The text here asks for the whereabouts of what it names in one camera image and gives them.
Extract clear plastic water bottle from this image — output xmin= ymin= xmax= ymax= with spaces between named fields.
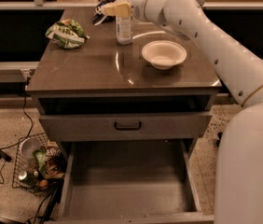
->
xmin=116 ymin=0 xmax=133 ymax=45

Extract upper grey drawer with handle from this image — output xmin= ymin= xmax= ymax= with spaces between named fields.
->
xmin=40 ymin=112 xmax=212 ymax=142

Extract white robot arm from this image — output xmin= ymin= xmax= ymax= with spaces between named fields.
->
xmin=102 ymin=0 xmax=263 ymax=224

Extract green chip bag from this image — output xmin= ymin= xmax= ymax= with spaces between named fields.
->
xmin=45 ymin=19 xmax=90 ymax=49

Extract white paper bowl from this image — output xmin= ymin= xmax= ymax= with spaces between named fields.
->
xmin=142 ymin=40 xmax=187 ymax=70

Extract black chair base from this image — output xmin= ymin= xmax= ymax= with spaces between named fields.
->
xmin=216 ymin=132 xmax=223 ymax=147

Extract snack bags in basket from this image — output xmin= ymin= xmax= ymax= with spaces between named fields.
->
xmin=33 ymin=142 xmax=67 ymax=179

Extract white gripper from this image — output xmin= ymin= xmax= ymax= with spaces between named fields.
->
xmin=101 ymin=0 xmax=167 ymax=26

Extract black cable on floor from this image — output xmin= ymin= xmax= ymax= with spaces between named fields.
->
xmin=0 ymin=93 xmax=35 ymax=200

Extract dark blue chip bag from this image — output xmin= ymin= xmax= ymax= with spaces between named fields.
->
xmin=92 ymin=0 xmax=115 ymax=25

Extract open lower grey drawer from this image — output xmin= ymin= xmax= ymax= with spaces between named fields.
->
xmin=56 ymin=140 xmax=214 ymax=224

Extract black wire basket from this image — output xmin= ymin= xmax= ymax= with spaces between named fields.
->
xmin=12 ymin=133 xmax=61 ymax=193

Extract grey drawer cabinet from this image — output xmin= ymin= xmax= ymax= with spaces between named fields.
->
xmin=25 ymin=7 xmax=223 ymax=161

